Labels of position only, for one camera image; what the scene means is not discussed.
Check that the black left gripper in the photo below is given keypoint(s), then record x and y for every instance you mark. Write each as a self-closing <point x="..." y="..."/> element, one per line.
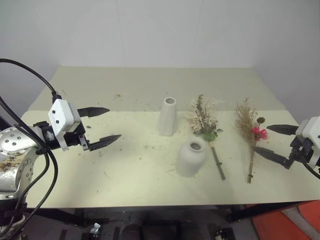
<point x="74" y="139"/>

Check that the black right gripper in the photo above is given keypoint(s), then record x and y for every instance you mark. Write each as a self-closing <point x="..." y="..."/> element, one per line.
<point x="301" y="148"/>

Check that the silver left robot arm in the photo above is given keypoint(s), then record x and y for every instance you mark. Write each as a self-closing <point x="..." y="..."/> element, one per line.
<point x="12" y="140"/>

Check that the tall white conical vase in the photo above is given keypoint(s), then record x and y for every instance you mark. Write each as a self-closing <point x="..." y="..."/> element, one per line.
<point x="167" y="117"/>

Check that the round white ceramic vase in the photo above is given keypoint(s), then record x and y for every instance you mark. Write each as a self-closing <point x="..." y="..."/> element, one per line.
<point x="190" y="160"/>

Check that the brown bouquet with pink flower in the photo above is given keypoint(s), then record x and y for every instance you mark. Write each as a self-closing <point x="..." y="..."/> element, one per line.
<point x="246" y="120"/>

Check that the white and green dried bouquet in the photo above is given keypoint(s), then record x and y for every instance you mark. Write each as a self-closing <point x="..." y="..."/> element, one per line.
<point x="203" y="117"/>

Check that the orange plastic object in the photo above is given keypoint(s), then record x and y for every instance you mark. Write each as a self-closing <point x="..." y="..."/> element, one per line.
<point x="270" y="222"/>

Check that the small silver metal part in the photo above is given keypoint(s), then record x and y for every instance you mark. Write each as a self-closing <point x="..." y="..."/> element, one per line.
<point x="95" y="228"/>

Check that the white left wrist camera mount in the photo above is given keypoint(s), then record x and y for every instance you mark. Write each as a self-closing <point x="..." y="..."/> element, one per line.
<point x="62" y="113"/>

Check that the black table frame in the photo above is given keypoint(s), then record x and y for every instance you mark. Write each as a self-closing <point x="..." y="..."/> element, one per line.
<point x="262" y="208"/>

